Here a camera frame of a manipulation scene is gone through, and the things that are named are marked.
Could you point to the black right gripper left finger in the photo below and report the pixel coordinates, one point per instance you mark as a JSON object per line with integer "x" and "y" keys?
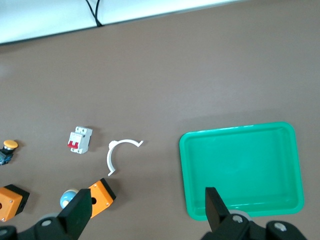
{"x": 75, "y": 215}

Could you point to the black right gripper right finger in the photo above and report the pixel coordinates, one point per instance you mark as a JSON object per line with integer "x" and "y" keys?
{"x": 217, "y": 215}

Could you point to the white circuit breaker red switch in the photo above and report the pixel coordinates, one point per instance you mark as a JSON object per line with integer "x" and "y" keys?
{"x": 81, "y": 140}

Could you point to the orange button box black base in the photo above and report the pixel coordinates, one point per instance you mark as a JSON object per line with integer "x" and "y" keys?
{"x": 101, "y": 192}
{"x": 11, "y": 202}

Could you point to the green plastic tray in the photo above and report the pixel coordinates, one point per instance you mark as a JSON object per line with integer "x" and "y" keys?
{"x": 245, "y": 162}

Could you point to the white curved plastic clip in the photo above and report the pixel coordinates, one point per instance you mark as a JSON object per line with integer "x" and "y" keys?
{"x": 109, "y": 157}

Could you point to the yellow mushroom push button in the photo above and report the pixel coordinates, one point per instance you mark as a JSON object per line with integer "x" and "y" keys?
{"x": 10, "y": 144}

